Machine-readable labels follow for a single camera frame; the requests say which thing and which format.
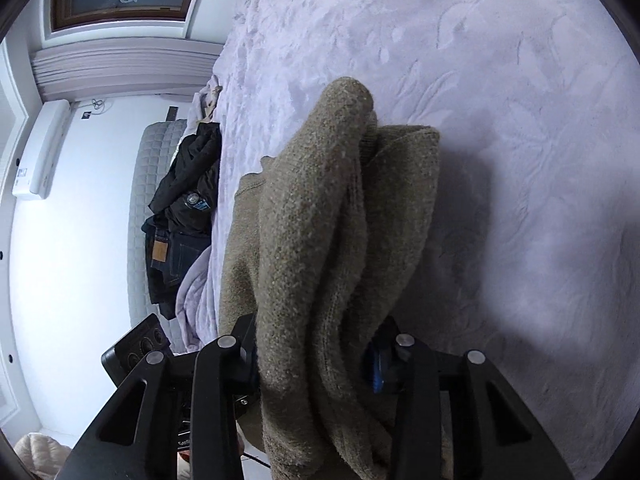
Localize grey quilted headboard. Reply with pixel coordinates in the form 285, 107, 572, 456
127, 119, 190, 333

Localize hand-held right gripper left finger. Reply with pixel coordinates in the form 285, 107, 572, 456
55, 311, 262, 480

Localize pale crumpled cloth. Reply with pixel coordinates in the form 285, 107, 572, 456
192, 74, 224, 127

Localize olive brown knit sweater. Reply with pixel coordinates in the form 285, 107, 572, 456
217, 76, 442, 480

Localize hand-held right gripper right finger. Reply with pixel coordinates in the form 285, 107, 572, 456
369, 316, 576, 480

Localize black jacket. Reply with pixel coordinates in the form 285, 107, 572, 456
148, 122, 224, 237

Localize lavender plush blanket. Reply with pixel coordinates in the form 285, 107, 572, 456
176, 0, 640, 480

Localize dark blue jeans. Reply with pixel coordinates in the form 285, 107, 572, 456
141, 214, 212, 320

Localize white air conditioner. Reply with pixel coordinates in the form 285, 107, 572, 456
12, 99, 72, 202

